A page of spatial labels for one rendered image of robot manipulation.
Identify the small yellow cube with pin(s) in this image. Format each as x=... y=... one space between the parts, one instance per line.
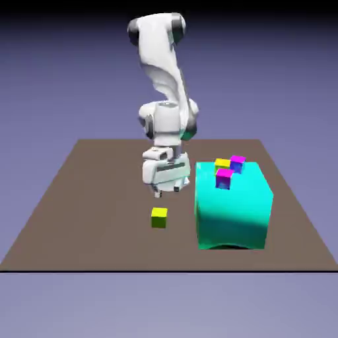
x=159 y=217
x=221 y=164

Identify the large cyan box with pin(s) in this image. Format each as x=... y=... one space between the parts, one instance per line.
x=232 y=211

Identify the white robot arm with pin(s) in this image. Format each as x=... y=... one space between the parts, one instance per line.
x=161 y=66

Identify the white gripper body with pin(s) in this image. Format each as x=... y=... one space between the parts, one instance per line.
x=165 y=173

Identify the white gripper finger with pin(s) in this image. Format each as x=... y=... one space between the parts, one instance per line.
x=177 y=188
x=157 y=192

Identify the small magenta cube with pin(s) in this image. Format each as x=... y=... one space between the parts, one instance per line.
x=224 y=179
x=237 y=163

